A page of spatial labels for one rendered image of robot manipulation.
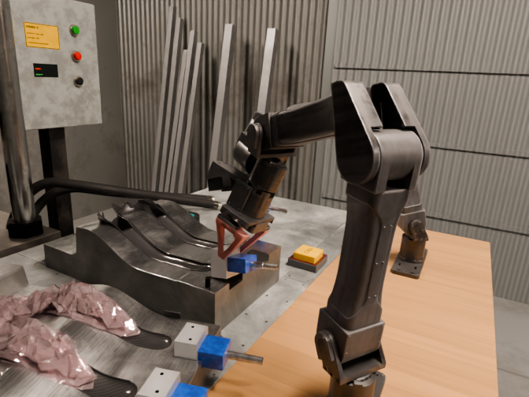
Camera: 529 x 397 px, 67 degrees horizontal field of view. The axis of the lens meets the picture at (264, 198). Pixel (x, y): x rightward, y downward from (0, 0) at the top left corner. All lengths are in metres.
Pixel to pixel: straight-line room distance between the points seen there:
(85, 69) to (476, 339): 1.38
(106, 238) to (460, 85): 2.26
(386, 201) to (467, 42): 2.29
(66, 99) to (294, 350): 1.12
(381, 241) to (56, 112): 1.21
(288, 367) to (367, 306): 0.23
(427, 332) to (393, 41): 2.15
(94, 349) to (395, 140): 0.50
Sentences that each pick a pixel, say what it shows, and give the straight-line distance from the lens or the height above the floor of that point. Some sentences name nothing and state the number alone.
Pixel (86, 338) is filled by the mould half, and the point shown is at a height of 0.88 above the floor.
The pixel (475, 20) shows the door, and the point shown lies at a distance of 2.75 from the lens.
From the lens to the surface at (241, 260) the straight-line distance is 0.75.
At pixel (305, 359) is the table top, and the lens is 0.75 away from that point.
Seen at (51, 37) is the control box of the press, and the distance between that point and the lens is 1.50.
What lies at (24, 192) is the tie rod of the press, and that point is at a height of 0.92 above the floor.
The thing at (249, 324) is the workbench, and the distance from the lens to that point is 0.82.
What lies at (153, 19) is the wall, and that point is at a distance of 3.77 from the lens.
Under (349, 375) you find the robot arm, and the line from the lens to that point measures 0.60.
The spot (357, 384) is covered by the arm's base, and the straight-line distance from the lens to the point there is 0.60.
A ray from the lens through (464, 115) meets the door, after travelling 2.73.
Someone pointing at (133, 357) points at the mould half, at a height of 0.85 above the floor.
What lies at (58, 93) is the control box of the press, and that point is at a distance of 1.51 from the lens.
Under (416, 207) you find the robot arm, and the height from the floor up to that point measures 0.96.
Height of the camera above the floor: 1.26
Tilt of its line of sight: 17 degrees down
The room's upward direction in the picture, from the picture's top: 3 degrees clockwise
